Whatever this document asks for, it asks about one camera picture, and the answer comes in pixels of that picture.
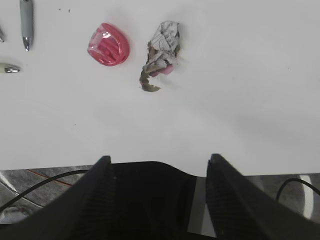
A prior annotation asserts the blue-grey pen right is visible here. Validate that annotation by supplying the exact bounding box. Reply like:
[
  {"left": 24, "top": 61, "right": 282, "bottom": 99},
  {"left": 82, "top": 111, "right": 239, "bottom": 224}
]
[{"left": 19, "top": 0, "right": 34, "bottom": 52}]

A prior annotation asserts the cream white pen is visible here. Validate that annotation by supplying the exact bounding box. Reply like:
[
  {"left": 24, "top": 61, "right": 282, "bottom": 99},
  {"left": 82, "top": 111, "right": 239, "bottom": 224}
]
[{"left": 0, "top": 63, "right": 20, "bottom": 74}]

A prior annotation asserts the paper scrap with pink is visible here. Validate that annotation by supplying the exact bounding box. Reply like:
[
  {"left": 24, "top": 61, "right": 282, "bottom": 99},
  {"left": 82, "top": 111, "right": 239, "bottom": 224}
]
[{"left": 139, "top": 20, "right": 181, "bottom": 93}]

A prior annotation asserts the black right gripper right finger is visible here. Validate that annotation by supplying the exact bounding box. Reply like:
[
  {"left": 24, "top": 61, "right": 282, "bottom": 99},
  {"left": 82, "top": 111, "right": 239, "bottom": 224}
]
[{"left": 206, "top": 154, "right": 320, "bottom": 240}]

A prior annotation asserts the pink pencil sharpener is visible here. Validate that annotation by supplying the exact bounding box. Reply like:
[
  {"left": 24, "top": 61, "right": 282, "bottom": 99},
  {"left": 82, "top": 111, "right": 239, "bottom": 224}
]
[{"left": 87, "top": 23, "right": 130, "bottom": 67}]

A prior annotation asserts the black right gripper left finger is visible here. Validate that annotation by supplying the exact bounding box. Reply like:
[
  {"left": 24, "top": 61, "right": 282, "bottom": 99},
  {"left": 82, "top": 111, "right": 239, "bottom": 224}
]
[{"left": 0, "top": 156, "right": 114, "bottom": 240}]

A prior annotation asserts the black cable under table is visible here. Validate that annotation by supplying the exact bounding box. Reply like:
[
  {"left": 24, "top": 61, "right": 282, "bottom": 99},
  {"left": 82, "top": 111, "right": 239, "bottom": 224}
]
[{"left": 0, "top": 169, "right": 90, "bottom": 213}]

